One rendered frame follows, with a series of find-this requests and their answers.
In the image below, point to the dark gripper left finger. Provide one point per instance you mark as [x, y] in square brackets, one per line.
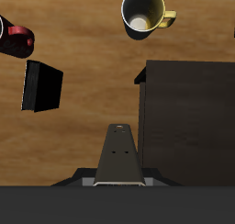
[80, 176]

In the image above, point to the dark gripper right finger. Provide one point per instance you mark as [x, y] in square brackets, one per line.
[155, 176]

